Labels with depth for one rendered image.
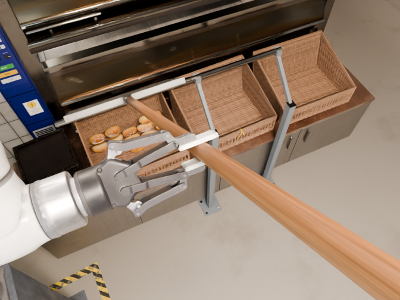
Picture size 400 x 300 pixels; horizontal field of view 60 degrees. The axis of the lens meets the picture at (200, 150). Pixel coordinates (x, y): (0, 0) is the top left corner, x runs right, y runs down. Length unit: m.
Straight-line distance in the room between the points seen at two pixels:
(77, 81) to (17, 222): 1.60
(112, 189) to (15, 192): 0.13
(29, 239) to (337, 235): 0.41
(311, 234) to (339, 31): 3.95
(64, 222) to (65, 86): 1.59
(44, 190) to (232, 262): 2.09
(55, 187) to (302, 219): 0.35
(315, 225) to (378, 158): 2.92
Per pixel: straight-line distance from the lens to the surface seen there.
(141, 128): 2.26
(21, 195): 0.54
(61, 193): 0.53
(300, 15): 2.52
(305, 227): 0.31
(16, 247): 0.55
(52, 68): 1.98
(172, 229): 2.60
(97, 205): 0.54
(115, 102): 1.55
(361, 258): 0.27
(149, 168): 2.02
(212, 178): 2.22
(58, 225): 0.54
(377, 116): 3.49
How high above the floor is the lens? 2.45
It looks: 57 degrees down
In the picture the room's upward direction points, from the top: straight up
